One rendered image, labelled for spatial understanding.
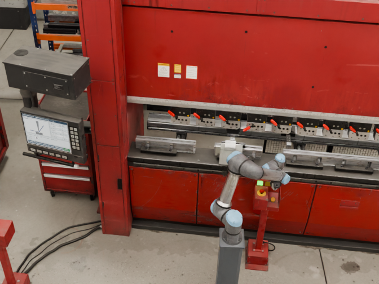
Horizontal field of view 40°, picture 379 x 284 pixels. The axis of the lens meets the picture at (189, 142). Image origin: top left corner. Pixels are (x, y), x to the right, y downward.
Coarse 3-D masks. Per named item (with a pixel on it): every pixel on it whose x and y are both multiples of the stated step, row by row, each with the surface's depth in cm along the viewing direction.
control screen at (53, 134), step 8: (24, 120) 356; (32, 120) 354; (40, 120) 352; (48, 120) 349; (32, 128) 359; (40, 128) 357; (48, 128) 354; (56, 128) 352; (64, 128) 349; (32, 136) 364; (40, 136) 361; (48, 136) 359; (56, 136) 356; (64, 136) 354; (40, 144) 366; (48, 144) 364; (56, 144) 361; (64, 144) 358
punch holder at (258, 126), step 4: (248, 116) 404; (252, 116) 404; (256, 116) 404; (260, 116) 403; (264, 116) 403; (248, 120) 407; (252, 120) 406; (256, 120) 406; (260, 120) 406; (264, 120) 405; (248, 124) 409; (256, 124) 408; (260, 124) 407; (264, 124) 407; (252, 128) 411; (256, 128) 410; (260, 128) 410; (264, 128) 410
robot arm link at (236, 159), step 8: (232, 152) 355; (240, 152) 356; (232, 160) 352; (240, 160) 349; (248, 160) 348; (232, 168) 353; (232, 176) 357; (224, 184) 363; (232, 184) 360; (224, 192) 364; (232, 192) 364; (216, 200) 375; (224, 200) 366; (216, 208) 370; (224, 208) 367; (216, 216) 373
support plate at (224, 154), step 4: (224, 144) 426; (224, 148) 422; (236, 148) 422; (240, 148) 422; (220, 152) 417; (224, 152) 418; (228, 152) 418; (220, 156) 413; (224, 156) 414; (220, 160) 410; (224, 160) 410; (220, 164) 406; (224, 164) 406
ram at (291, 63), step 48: (144, 48) 378; (192, 48) 374; (240, 48) 370; (288, 48) 366; (336, 48) 362; (144, 96) 404; (192, 96) 399; (240, 96) 394; (288, 96) 390; (336, 96) 385
